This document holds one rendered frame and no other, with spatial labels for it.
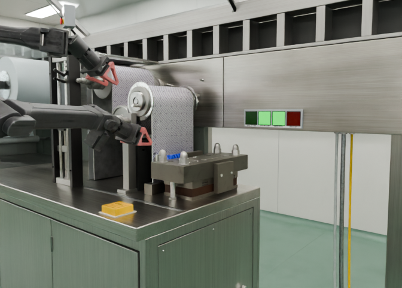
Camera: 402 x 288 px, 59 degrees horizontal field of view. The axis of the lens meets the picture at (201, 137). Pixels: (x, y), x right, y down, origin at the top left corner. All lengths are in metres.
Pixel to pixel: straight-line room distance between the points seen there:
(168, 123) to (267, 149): 2.78
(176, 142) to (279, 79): 0.47
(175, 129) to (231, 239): 0.48
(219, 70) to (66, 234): 0.88
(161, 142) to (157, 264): 0.49
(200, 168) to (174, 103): 0.31
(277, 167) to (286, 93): 2.73
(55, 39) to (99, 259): 0.69
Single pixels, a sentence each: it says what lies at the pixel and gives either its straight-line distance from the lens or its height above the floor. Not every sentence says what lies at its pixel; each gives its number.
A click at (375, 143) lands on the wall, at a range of 3.67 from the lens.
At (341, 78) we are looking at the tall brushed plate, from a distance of 1.30.
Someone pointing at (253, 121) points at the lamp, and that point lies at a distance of 1.43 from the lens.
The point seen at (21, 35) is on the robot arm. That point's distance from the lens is 1.20.
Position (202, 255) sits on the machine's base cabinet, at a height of 0.73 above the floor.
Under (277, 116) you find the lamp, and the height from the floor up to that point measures 1.19.
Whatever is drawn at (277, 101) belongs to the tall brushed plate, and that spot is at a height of 1.25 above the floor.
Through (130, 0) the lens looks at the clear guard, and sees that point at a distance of 1.89.
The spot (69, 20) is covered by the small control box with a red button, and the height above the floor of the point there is 1.64.
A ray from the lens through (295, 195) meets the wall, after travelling 4.02.
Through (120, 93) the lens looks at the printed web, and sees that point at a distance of 1.56.
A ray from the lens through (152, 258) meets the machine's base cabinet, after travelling 1.08.
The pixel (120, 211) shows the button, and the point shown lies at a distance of 1.12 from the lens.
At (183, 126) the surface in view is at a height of 1.15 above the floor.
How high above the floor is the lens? 1.22
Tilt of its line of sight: 5 degrees down
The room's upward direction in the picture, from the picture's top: straight up
